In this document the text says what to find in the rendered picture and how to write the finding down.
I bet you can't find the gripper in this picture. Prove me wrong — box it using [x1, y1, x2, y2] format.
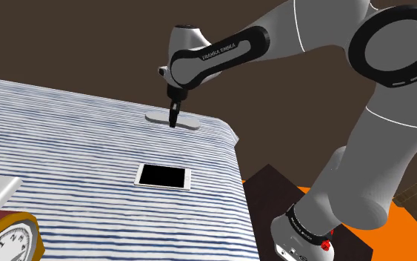
[167, 84, 189, 129]

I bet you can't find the flat grey remote control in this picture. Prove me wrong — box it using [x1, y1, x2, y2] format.
[144, 110, 201, 131]

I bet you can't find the white tablet with black screen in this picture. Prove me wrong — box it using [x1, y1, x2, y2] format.
[133, 162, 192, 191]

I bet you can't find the blue striped bed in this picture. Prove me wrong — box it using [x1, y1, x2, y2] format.
[0, 75, 261, 261]

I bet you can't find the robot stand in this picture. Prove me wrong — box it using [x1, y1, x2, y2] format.
[242, 163, 374, 261]

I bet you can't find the red and yellow alarm clock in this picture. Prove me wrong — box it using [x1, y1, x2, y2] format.
[0, 208, 46, 261]

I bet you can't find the orange rug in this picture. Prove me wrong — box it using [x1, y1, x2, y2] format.
[241, 179, 417, 261]

